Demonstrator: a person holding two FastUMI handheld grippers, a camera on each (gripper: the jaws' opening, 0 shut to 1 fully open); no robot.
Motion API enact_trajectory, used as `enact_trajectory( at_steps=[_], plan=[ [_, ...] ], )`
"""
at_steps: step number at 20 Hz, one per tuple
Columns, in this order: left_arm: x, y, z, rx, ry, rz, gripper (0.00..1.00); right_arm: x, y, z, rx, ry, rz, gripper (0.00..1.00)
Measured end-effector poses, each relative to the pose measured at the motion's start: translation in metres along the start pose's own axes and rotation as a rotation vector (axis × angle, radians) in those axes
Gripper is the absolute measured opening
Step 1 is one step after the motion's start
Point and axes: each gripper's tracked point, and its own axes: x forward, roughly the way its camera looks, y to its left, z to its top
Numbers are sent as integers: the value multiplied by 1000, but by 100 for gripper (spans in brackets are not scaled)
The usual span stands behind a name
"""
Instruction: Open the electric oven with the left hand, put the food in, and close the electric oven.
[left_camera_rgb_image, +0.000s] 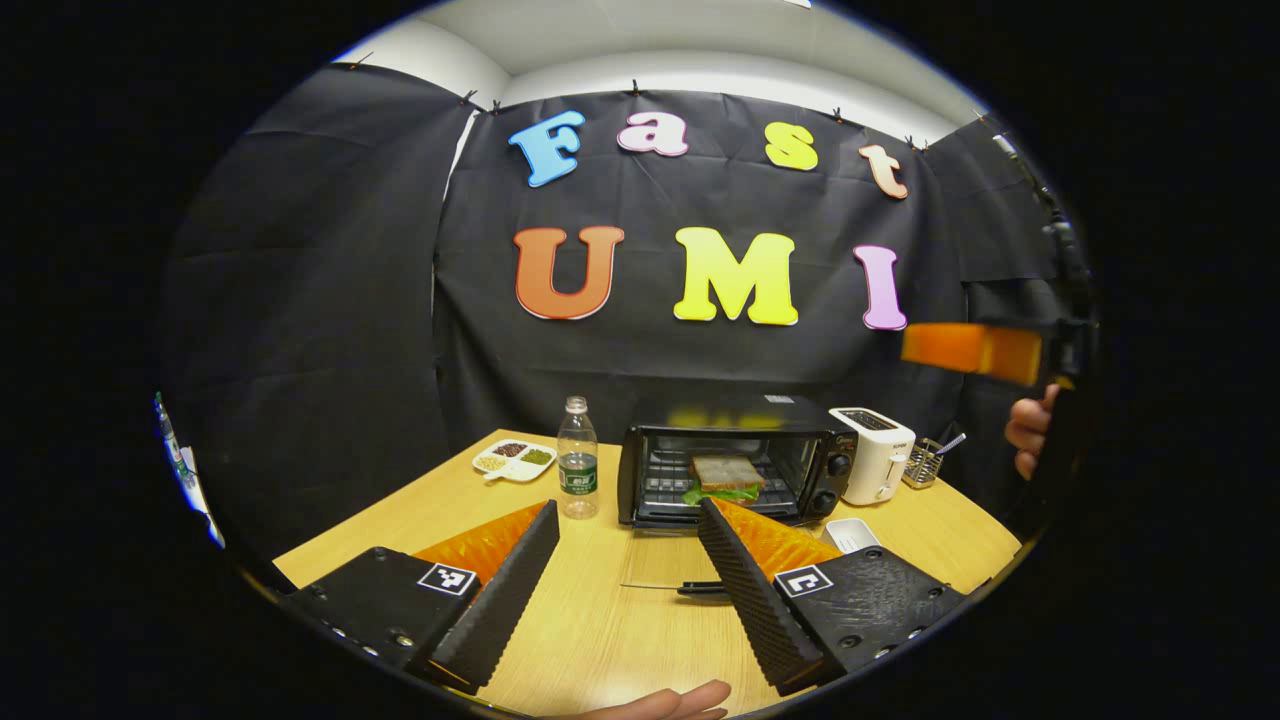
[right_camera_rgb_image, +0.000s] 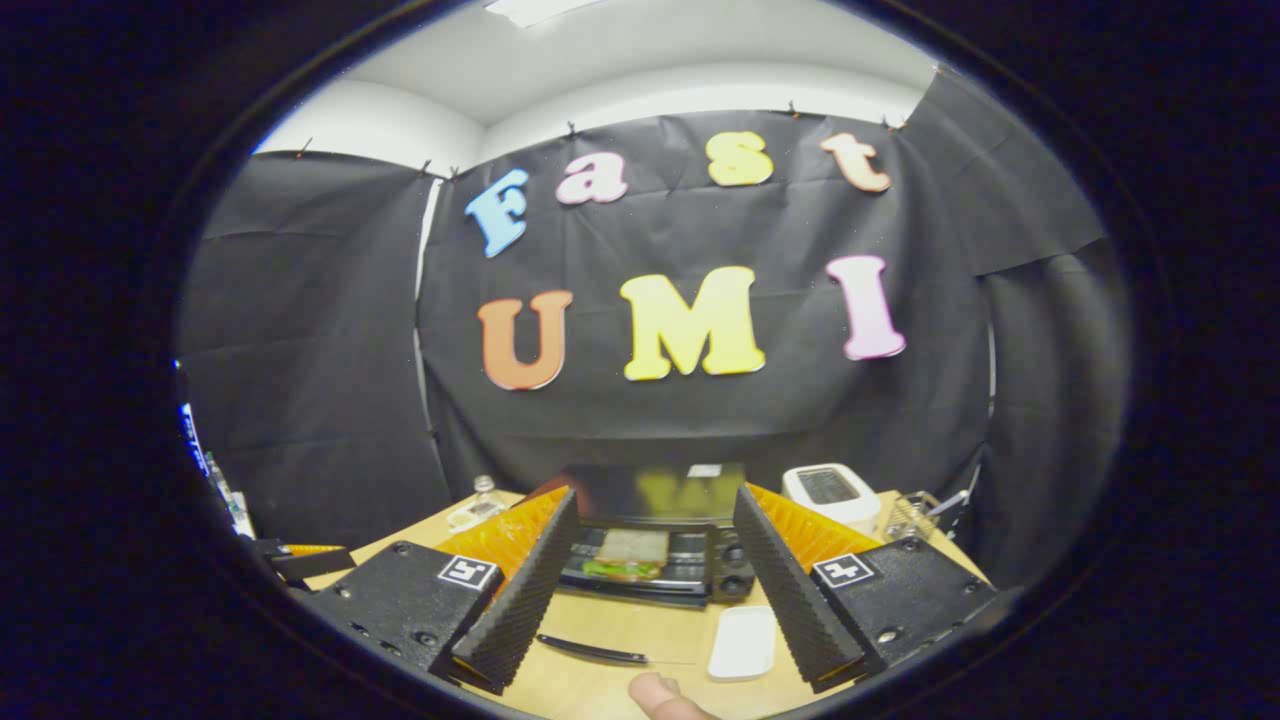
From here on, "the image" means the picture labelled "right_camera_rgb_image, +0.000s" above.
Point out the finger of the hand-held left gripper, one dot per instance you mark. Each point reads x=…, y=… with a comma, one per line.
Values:
x=310, y=563

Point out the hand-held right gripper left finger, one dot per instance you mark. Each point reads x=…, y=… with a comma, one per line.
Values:
x=520, y=600

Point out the lettuce bread sandwich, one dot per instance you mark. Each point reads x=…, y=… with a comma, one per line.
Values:
x=628, y=555

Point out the small white snack dish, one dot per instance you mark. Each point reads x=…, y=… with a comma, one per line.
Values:
x=472, y=516

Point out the white toaster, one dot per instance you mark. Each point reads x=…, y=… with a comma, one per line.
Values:
x=830, y=492

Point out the black backdrop cloth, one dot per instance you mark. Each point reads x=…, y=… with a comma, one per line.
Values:
x=620, y=235

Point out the clear plastic water bottle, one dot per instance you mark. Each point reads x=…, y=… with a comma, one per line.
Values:
x=487, y=492

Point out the black electric oven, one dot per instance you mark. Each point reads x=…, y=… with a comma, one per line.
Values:
x=700, y=575

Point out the white and blue panel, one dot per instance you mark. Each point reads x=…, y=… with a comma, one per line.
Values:
x=225, y=500

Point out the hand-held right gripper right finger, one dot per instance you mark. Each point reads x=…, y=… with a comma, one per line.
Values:
x=790, y=600

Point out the white rectangular tray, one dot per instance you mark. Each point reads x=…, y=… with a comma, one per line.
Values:
x=742, y=645

